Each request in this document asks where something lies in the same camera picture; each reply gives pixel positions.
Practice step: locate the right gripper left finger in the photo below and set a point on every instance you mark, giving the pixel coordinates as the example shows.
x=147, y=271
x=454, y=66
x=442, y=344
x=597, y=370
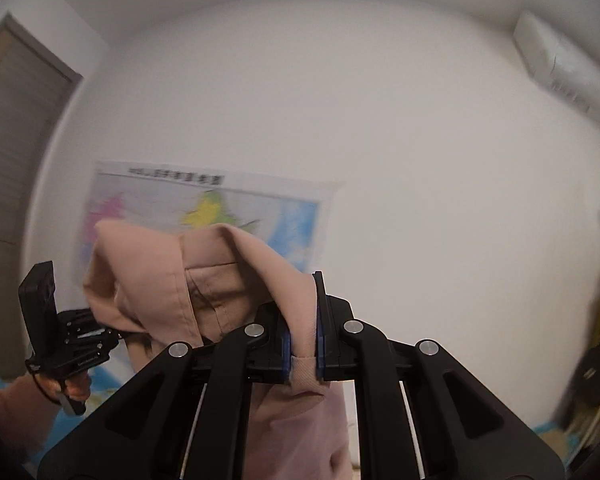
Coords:
x=184, y=415

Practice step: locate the person's left hand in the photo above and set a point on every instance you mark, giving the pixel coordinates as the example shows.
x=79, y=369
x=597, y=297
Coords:
x=29, y=407

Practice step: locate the colourful wall map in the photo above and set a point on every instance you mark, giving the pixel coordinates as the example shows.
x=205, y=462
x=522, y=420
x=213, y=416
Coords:
x=289, y=215

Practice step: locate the white air conditioner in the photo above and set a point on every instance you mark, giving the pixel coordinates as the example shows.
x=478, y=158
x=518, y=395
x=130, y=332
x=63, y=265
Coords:
x=559, y=64

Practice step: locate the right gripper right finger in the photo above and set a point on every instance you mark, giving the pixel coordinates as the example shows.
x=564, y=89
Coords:
x=421, y=414

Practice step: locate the pink collared shirt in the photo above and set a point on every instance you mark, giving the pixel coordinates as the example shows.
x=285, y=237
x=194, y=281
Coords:
x=198, y=286

